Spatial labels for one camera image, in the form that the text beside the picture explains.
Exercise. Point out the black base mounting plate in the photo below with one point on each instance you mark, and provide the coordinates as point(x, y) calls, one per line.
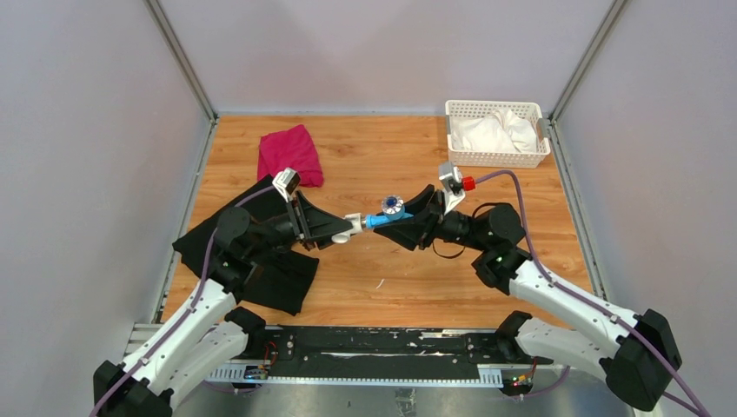
point(392, 354)

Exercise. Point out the magenta cloth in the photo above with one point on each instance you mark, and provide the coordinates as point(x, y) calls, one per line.
point(291, 148)

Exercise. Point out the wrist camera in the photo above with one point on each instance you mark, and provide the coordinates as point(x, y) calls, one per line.
point(286, 182)
point(452, 186)

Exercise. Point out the blue water faucet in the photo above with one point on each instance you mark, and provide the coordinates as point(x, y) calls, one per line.
point(393, 209)

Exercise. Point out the black cloth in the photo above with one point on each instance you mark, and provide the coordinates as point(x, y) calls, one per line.
point(286, 277)

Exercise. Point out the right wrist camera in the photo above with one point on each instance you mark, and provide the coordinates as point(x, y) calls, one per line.
point(452, 186)

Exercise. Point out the aluminium frame rail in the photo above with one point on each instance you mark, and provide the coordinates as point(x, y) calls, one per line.
point(239, 371)

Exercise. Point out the white cloth in basket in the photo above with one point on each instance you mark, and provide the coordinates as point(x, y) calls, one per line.
point(502, 131)

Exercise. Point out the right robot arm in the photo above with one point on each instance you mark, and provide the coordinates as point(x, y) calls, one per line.
point(564, 288)

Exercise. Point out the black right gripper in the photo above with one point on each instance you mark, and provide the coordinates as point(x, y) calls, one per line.
point(418, 234)

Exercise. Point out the white plastic basket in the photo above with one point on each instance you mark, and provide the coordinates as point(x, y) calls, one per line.
point(479, 108)

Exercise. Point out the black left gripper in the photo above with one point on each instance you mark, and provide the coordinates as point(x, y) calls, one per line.
point(315, 224)

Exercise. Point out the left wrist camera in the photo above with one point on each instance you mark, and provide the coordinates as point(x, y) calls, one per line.
point(286, 182)

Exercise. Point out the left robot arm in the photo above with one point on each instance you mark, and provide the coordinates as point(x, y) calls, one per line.
point(210, 327)

